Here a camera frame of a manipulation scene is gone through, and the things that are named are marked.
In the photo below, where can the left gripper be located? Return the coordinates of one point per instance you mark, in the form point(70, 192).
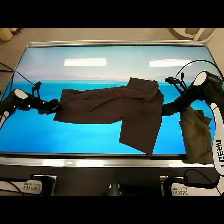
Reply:
point(50, 106)

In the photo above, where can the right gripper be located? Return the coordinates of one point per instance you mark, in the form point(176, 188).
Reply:
point(170, 108)

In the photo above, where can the olive garment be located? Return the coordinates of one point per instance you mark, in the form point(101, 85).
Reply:
point(196, 136)

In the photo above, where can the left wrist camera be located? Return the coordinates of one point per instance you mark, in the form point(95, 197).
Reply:
point(36, 88)

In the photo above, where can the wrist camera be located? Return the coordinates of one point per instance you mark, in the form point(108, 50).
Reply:
point(36, 88)
point(173, 80)

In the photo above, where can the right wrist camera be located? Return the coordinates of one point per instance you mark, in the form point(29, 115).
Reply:
point(173, 80)

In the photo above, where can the silver frame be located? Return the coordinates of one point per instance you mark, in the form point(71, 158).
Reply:
point(100, 162)

